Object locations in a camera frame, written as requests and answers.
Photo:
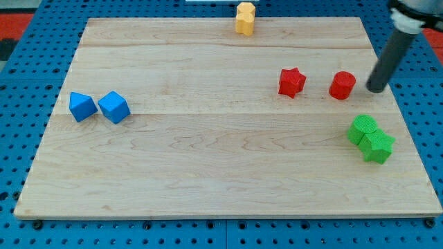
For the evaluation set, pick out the robot arm end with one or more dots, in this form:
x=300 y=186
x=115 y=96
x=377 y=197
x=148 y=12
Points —
x=412 y=16

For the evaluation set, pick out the red star block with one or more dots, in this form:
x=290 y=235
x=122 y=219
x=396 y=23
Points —
x=291 y=82

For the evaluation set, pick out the blue cube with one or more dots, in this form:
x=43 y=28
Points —
x=114 y=107

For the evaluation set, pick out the green star block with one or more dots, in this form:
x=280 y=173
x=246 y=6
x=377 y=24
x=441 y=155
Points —
x=377 y=146

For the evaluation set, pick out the wooden board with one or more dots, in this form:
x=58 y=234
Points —
x=210 y=137

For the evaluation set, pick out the yellow heart block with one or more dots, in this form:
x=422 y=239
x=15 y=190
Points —
x=244 y=23

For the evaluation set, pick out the yellow hexagon block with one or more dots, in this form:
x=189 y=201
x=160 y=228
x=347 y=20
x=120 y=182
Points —
x=245 y=8

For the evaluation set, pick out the red cylinder block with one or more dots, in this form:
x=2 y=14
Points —
x=342 y=85

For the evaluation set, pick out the blue triangular block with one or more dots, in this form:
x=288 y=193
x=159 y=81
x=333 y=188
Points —
x=81 y=106

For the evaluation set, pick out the green cylinder block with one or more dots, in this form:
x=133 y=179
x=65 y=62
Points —
x=360 y=126

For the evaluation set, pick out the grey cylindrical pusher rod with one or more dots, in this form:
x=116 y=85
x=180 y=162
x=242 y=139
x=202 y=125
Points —
x=390 y=58

